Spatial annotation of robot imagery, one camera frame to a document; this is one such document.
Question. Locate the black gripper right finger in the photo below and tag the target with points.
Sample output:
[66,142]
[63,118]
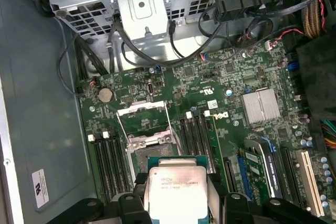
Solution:
[236,208]

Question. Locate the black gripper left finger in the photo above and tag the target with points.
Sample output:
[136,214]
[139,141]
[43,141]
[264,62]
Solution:
[131,208]

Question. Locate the silver topped green CPU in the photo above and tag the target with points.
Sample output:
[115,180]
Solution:
[176,182]

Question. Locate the metal CPU socket cover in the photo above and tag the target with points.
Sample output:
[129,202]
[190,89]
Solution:
[143,105]

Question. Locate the blue expansion slot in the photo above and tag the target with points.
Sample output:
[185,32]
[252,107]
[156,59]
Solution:
[244,179]

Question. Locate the short black expansion slot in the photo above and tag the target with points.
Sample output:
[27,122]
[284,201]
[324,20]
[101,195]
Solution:
[231,174]

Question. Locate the RAM slot with black clip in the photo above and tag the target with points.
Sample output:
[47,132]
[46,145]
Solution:
[203,140]
[187,140]
[120,169]
[105,169]

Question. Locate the RAM slot with white clip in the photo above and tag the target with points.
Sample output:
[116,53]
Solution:
[206,113]
[195,140]
[112,169]
[97,169]

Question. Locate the long black expansion slot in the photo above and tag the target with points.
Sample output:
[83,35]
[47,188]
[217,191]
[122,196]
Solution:
[290,176]

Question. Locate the white expansion slot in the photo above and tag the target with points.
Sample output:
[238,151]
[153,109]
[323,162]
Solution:
[310,182]

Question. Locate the black graphics card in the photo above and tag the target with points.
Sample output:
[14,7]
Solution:
[273,171]

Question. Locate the white label sticker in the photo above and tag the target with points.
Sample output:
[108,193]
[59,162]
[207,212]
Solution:
[40,187]

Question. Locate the silver finned chipset heatsink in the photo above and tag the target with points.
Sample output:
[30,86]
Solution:
[260,106]

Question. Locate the round silver coin battery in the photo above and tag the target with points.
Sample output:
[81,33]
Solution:
[105,94]

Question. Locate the green motherboard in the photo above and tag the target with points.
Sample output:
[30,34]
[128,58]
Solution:
[210,82]

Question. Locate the black and grey PC case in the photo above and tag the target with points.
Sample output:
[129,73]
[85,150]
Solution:
[39,90]

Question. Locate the black plastic shroud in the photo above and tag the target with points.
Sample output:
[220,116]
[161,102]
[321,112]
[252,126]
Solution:
[320,77]

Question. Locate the silver metal disk bay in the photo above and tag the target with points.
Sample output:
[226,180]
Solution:
[141,11]

